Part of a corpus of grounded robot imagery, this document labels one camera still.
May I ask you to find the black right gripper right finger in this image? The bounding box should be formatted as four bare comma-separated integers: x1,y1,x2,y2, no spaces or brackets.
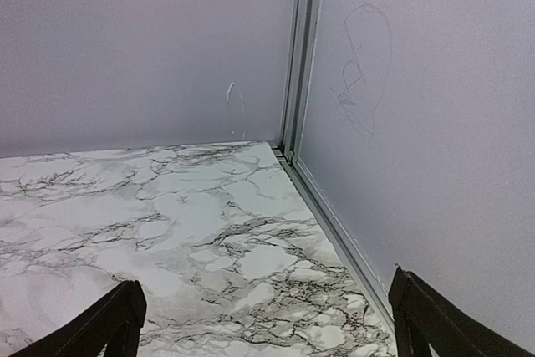
388,267,532,357

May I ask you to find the aluminium right corner post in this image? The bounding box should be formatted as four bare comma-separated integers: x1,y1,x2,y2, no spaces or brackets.
278,0,320,164

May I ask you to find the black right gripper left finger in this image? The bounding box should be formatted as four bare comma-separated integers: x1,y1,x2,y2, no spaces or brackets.
15,280,147,356

